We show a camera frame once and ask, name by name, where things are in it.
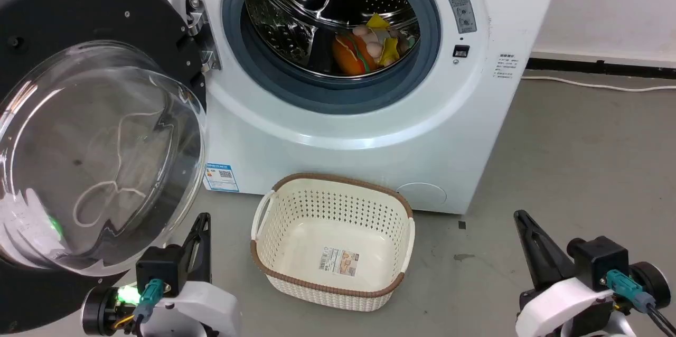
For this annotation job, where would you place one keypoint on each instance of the blue energy label sticker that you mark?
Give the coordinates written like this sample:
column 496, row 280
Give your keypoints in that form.
column 221, row 177

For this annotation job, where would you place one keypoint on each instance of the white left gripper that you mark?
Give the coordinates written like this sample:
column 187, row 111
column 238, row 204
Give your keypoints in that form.
column 203, row 310

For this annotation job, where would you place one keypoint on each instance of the small text sticker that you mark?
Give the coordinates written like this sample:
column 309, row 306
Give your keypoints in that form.
column 505, row 66

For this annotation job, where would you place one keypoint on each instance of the white front-load washing machine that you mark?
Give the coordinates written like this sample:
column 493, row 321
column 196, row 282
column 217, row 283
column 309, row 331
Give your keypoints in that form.
column 317, row 157

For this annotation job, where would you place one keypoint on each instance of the grey warning sticker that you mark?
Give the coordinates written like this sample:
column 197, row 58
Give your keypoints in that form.
column 460, row 8

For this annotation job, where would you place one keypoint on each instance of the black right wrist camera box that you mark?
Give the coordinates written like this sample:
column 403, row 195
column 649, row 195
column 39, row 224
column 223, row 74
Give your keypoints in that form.
column 599, row 260

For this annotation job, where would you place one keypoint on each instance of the black baseboard strip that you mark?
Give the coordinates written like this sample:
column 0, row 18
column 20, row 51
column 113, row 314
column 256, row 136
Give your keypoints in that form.
column 602, row 67

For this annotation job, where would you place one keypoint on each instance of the orange hamburger plush toy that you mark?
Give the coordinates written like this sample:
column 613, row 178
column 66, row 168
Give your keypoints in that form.
column 351, row 54

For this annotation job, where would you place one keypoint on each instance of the round filter cover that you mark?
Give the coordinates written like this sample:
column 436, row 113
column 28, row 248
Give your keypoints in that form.
column 422, row 193

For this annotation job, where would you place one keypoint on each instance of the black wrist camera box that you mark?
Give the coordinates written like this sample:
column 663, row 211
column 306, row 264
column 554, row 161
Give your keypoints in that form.
column 161, row 269
column 599, row 260

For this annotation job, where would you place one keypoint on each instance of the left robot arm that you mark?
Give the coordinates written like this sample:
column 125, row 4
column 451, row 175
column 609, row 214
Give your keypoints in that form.
column 100, row 310

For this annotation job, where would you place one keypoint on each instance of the yellow-dressed doll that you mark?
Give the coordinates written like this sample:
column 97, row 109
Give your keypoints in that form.
column 384, row 41

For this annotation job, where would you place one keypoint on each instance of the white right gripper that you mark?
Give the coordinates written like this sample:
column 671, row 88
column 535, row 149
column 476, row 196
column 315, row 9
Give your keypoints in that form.
column 560, row 308

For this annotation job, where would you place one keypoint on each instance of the black round glass washer door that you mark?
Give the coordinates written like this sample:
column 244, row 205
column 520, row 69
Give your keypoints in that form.
column 100, row 157

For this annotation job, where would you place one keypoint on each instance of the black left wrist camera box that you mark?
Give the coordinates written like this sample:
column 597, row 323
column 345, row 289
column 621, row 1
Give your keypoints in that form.
column 161, row 269

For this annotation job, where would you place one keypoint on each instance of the cream plastic laundry basket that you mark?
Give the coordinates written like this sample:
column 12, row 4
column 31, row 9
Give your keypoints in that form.
column 332, row 242

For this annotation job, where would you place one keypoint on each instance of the steel washer drum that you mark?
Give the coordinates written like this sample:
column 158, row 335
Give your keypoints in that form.
column 311, row 4

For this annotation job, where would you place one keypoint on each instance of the basket product label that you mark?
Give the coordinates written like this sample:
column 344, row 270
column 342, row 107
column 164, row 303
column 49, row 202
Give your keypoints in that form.
column 338, row 262

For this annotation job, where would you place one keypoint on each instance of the chrome door hinge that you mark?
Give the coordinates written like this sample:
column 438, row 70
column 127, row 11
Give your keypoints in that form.
column 200, row 30

